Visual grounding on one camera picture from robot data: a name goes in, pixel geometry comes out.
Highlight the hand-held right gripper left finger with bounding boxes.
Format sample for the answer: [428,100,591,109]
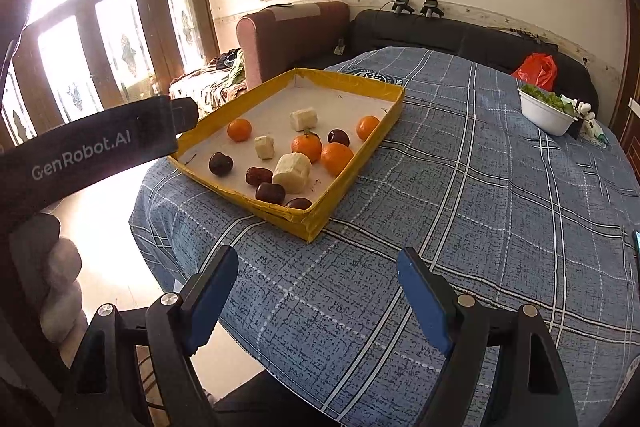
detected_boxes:
[55,245,240,427]

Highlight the small white object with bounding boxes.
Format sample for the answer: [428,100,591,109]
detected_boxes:
[575,99,603,138]

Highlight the large peeled banana piece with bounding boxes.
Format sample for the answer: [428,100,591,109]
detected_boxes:
[271,152,313,195]

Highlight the red plastic bag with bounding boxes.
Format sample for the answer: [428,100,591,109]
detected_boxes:
[511,53,558,92]

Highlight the black sofa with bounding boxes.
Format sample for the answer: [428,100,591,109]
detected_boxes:
[297,9,600,118]

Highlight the orange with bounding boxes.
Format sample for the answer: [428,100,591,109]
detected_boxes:
[356,115,381,141]
[227,118,253,143]
[320,142,355,178]
[291,130,324,164]

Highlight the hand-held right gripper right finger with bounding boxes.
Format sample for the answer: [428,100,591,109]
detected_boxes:
[396,247,581,427]

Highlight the yellow cardboard tray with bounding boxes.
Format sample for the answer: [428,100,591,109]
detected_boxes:
[167,67,406,244]

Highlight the person's left hand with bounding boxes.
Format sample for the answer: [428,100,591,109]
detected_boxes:
[40,237,88,343]

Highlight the wooden glass door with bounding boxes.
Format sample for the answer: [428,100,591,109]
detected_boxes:
[0,0,221,148]

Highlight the patterned blanket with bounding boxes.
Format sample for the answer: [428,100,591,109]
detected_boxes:
[169,49,247,118]

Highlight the small peeled banana piece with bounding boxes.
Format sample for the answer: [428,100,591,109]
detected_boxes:
[253,135,277,160]
[290,107,319,132]

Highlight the brown armchair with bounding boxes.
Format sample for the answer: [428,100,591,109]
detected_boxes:
[236,1,351,94]

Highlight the white bowl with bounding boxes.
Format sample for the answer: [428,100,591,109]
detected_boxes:
[517,84,578,136]

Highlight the green leafy vegetables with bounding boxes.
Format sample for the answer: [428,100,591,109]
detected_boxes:
[521,83,576,112]

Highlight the blue plaid tablecloth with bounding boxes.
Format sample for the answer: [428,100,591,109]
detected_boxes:
[129,47,640,427]

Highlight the green cloth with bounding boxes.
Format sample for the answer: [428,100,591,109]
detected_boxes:
[227,49,247,88]

